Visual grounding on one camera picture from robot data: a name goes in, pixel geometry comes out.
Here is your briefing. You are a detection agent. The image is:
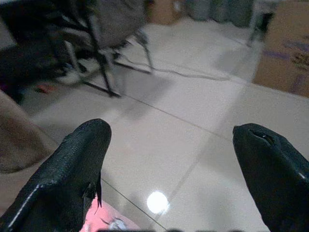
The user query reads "small brown cardboard box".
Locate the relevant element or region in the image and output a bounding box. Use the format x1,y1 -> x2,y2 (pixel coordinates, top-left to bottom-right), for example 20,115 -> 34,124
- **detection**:
144,0 -> 186,25

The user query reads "grey pleated curtain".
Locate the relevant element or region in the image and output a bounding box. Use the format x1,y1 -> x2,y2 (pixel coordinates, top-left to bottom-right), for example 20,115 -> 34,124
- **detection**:
185,0 -> 254,27

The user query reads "pink pillow with round print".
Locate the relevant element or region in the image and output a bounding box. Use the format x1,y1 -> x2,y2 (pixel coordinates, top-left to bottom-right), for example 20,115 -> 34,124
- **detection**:
79,199 -> 142,232

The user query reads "black furniture frame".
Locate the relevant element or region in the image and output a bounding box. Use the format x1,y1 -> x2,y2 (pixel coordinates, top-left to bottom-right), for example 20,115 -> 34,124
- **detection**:
0,0 -> 121,99

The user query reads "grey fabric chair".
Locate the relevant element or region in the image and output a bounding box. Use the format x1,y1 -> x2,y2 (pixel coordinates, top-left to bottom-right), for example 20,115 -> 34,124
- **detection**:
60,0 -> 155,97

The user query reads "brown round velvet sofa chair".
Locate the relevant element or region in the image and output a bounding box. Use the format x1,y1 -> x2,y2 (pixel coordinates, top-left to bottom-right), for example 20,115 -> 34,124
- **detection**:
0,89 -> 55,174

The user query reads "thin grey floor cable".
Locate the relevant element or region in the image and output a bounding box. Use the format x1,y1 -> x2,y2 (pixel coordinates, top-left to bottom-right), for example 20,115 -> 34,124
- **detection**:
113,60 -> 232,82

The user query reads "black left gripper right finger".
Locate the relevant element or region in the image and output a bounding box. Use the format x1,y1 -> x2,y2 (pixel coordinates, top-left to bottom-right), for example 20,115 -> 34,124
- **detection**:
232,123 -> 309,232

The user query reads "small red object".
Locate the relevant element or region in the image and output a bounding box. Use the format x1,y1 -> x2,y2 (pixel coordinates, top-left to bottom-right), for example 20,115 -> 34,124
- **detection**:
36,84 -> 53,94

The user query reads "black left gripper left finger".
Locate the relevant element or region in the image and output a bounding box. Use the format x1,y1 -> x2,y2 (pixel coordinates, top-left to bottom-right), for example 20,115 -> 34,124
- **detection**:
0,118 -> 112,232

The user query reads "cardboard box with purple print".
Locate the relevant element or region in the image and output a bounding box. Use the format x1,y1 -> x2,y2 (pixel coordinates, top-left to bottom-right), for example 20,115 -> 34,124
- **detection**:
251,0 -> 309,97

